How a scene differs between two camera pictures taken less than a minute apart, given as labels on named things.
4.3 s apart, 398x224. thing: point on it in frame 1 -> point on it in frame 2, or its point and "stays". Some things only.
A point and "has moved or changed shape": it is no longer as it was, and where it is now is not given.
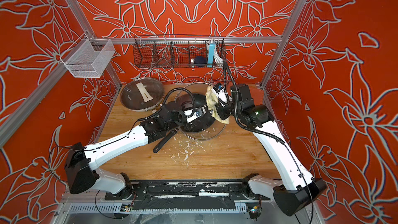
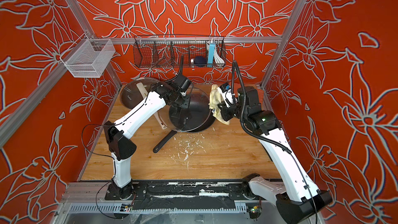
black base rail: x=186 y=195 stays
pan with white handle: x=142 y=94 stays
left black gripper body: x=181 y=121 -> x=183 y=101
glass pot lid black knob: x=191 y=99 has moved or changed shape
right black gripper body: x=225 y=112 stays
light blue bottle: x=211 y=53 stays
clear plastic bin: x=88 y=58 stays
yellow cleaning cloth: x=212 y=99 has moved or changed shape
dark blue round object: x=200 y=61 stays
